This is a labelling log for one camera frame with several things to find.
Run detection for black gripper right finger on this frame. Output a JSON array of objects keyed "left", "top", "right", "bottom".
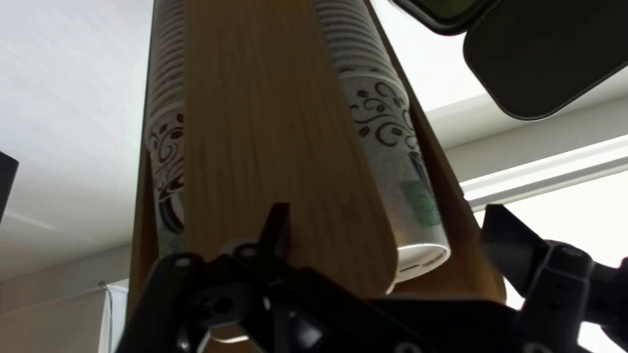
[{"left": 481, "top": 203, "right": 628, "bottom": 353}]

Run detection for printed white paper cup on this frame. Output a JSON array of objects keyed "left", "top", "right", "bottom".
[{"left": 338, "top": 67, "right": 453, "bottom": 287}]

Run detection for stacked white paper cups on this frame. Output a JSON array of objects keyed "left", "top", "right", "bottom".
[
  {"left": 143, "top": 0, "right": 192, "bottom": 261},
  {"left": 310, "top": 0, "right": 408, "bottom": 87}
]

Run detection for wooden cup holder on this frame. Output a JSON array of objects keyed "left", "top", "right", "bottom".
[{"left": 126, "top": 0, "right": 510, "bottom": 353}]

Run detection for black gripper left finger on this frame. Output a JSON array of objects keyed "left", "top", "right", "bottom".
[{"left": 116, "top": 201, "right": 292, "bottom": 353}]

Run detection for dark countertop sink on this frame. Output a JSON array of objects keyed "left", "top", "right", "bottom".
[{"left": 0, "top": 150, "right": 22, "bottom": 222}]

